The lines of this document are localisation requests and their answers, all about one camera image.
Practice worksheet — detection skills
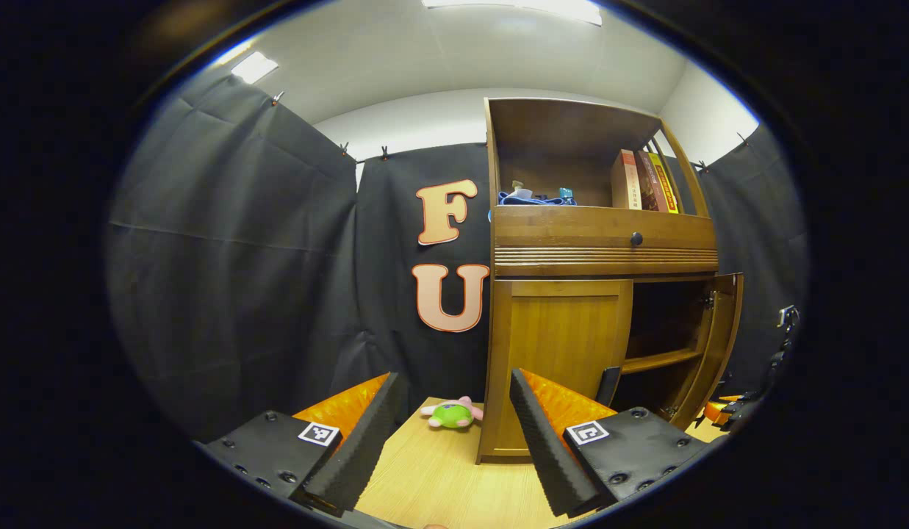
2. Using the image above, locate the tan book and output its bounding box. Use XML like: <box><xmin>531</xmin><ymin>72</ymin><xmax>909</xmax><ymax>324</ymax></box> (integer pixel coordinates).
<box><xmin>611</xmin><ymin>149</ymin><xmax>643</xmax><ymax>211</ymax></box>

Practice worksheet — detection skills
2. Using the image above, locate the small ceiling light panel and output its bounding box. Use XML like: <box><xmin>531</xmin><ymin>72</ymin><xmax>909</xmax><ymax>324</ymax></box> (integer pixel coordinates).
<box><xmin>230</xmin><ymin>50</ymin><xmax>280</xmax><ymax>85</ymax></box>

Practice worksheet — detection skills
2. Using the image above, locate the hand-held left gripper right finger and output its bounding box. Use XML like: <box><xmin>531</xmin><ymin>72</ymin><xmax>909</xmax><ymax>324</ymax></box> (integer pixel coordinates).
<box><xmin>509</xmin><ymin>367</ymin><xmax>721</xmax><ymax>519</ymax></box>

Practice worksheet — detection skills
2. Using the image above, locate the long ceiling light panel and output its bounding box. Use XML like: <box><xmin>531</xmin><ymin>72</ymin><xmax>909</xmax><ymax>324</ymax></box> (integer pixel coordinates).
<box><xmin>423</xmin><ymin>0</ymin><xmax>603</xmax><ymax>27</ymax></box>

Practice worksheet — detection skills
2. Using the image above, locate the brown book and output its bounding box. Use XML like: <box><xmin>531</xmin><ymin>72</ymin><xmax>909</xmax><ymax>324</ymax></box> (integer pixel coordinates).
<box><xmin>636</xmin><ymin>151</ymin><xmax>669</xmax><ymax>213</ymax></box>

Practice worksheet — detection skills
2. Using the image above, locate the wooden double-door shoe cabinet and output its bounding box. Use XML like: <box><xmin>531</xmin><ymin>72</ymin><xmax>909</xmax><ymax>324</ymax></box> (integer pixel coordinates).
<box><xmin>476</xmin><ymin>97</ymin><xmax>745</xmax><ymax>465</ymax></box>

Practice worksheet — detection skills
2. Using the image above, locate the black backdrop cloth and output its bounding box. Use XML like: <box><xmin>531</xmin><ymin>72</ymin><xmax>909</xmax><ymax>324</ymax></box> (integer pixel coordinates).
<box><xmin>105</xmin><ymin>66</ymin><xmax>808</xmax><ymax>443</ymax></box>

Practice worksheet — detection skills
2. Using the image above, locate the wooden shoe cabinet door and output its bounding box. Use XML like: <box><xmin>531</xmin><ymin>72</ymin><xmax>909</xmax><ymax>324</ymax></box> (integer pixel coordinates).
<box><xmin>491</xmin><ymin>279</ymin><xmax>635</xmax><ymax>456</ymax></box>
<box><xmin>671</xmin><ymin>272</ymin><xmax>745</xmax><ymax>431</ymax></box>

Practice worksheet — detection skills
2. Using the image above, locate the green and pink plush toy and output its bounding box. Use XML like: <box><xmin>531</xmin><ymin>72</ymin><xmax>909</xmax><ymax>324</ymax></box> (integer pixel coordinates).
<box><xmin>420</xmin><ymin>396</ymin><xmax>484</xmax><ymax>431</ymax></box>

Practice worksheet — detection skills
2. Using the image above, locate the blue cloth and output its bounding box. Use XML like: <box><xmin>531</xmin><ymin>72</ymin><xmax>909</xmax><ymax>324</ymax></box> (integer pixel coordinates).
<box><xmin>497</xmin><ymin>191</ymin><xmax>570</xmax><ymax>207</ymax></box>

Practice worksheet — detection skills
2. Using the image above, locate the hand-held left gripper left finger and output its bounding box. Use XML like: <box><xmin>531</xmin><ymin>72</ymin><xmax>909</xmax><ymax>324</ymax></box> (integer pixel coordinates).
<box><xmin>193</xmin><ymin>372</ymin><xmax>402</xmax><ymax>519</ymax></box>

